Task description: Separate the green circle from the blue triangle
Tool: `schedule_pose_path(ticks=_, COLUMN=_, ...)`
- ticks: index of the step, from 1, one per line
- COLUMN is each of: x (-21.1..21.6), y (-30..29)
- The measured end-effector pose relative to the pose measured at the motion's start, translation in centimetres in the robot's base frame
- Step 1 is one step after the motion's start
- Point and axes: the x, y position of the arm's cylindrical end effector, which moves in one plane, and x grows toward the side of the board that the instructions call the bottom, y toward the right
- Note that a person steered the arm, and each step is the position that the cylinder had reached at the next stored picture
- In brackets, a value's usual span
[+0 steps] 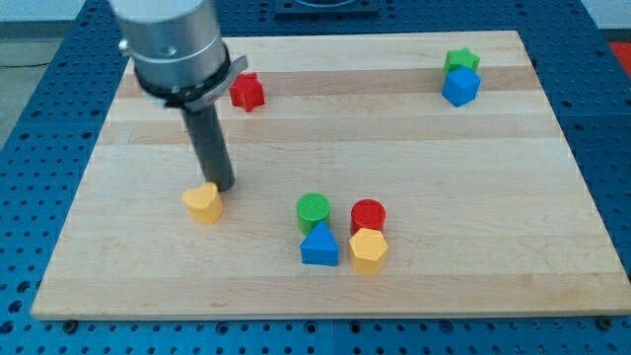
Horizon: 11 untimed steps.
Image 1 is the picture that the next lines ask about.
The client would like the green circle block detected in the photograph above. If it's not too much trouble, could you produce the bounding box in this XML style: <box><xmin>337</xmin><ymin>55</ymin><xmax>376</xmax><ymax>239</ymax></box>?
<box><xmin>296</xmin><ymin>192</ymin><xmax>331</xmax><ymax>235</ymax></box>

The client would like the yellow hexagon block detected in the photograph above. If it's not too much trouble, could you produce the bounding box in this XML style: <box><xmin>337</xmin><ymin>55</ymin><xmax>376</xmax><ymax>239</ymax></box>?
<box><xmin>349</xmin><ymin>228</ymin><xmax>388</xmax><ymax>275</ymax></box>

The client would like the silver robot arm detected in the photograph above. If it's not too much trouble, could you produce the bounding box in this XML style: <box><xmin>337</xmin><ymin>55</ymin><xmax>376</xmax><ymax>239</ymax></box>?
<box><xmin>109</xmin><ymin>0</ymin><xmax>248</xmax><ymax>111</ymax></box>

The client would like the red star block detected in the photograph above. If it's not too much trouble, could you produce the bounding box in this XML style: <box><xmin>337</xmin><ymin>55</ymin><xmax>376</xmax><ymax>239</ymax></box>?
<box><xmin>229</xmin><ymin>73</ymin><xmax>265</xmax><ymax>112</ymax></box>

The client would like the wooden board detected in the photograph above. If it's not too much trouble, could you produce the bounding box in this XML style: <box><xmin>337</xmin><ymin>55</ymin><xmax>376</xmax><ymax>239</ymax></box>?
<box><xmin>32</xmin><ymin>31</ymin><xmax>630</xmax><ymax>320</ymax></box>

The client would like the blue cube block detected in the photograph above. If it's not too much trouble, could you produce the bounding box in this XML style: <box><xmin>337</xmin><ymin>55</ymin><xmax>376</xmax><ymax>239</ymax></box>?
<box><xmin>442</xmin><ymin>67</ymin><xmax>482</xmax><ymax>107</ymax></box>

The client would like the green star block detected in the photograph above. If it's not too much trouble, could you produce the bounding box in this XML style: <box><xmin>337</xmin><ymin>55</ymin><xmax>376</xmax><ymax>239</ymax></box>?
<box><xmin>443</xmin><ymin>47</ymin><xmax>480</xmax><ymax>74</ymax></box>

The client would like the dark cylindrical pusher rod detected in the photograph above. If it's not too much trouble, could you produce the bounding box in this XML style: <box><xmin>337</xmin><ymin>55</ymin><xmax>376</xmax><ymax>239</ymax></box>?
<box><xmin>182</xmin><ymin>106</ymin><xmax>235</xmax><ymax>192</ymax></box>

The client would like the red circle block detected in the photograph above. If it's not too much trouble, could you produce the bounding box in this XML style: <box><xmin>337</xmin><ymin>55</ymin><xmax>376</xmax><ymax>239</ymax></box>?
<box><xmin>350</xmin><ymin>198</ymin><xmax>386</xmax><ymax>235</ymax></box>

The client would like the yellow heart block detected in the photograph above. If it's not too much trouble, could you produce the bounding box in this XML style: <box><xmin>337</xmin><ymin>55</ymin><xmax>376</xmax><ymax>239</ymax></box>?
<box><xmin>181</xmin><ymin>182</ymin><xmax>223</xmax><ymax>224</ymax></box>

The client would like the blue triangle block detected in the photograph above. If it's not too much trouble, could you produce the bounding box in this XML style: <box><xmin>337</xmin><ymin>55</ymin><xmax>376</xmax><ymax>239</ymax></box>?
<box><xmin>300</xmin><ymin>221</ymin><xmax>339</xmax><ymax>266</ymax></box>

